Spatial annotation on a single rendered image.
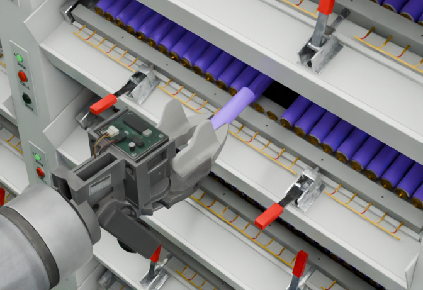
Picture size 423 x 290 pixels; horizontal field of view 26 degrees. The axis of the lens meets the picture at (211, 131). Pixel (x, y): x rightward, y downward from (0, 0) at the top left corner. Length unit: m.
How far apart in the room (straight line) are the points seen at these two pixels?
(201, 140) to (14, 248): 0.23
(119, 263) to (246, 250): 0.32
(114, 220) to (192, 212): 0.38
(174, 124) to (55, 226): 0.20
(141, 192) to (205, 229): 0.38
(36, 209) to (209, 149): 0.21
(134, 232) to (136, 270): 0.54
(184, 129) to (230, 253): 0.30
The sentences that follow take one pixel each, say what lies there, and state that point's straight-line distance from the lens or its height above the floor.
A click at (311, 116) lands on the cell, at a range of 1.07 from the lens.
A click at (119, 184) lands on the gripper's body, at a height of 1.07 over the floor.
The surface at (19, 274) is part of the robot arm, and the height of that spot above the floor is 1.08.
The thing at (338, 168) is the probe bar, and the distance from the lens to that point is 1.03.
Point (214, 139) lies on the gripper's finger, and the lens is 0.96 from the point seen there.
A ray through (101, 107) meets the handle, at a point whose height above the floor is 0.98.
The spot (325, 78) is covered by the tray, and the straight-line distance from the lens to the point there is 0.89.
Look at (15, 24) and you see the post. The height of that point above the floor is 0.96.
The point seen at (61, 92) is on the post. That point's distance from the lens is 1.36.
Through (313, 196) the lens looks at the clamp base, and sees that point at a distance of 1.04.
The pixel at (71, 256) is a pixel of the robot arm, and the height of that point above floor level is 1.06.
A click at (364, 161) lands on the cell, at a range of 1.03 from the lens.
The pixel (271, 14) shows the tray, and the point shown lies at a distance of 0.95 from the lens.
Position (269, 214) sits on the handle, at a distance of 0.99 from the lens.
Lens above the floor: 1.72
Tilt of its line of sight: 43 degrees down
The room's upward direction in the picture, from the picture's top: straight up
